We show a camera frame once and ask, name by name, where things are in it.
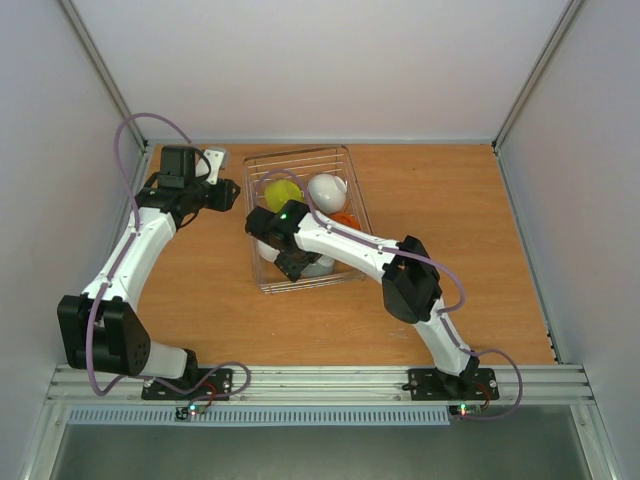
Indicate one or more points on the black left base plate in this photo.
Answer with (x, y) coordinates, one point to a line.
(219, 382)

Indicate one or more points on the silver wire dish rack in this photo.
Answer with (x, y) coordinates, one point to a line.
(305, 163)

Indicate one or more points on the white ceramic bowl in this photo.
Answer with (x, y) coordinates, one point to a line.
(328, 192)

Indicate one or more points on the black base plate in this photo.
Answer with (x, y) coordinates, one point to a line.
(219, 382)
(428, 384)

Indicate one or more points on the right small circuit board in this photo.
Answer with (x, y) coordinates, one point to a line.
(464, 409)

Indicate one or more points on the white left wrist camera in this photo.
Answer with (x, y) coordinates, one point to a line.
(212, 162)

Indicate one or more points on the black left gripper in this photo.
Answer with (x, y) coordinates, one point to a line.
(226, 198)

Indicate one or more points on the grey slotted cable duct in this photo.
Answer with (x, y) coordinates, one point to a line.
(261, 416)

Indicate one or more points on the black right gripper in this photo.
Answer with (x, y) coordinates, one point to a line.
(291, 263)

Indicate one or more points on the left small circuit board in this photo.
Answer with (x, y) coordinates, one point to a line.
(192, 411)

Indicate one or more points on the aluminium front rail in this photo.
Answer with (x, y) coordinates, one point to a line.
(347, 385)

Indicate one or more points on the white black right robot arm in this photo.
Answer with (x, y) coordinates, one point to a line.
(409, 278)

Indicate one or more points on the small circuit board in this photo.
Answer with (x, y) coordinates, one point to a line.
(464, 409)
(192, 411)

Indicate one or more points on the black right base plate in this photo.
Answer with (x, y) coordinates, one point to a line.
(428, 384)

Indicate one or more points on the green white bowl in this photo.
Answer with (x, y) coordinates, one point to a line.
(279, 192)

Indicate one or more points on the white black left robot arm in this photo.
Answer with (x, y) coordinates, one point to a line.
(100, 327)

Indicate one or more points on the grey speckled bowl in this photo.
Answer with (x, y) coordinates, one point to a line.
(323, 266)

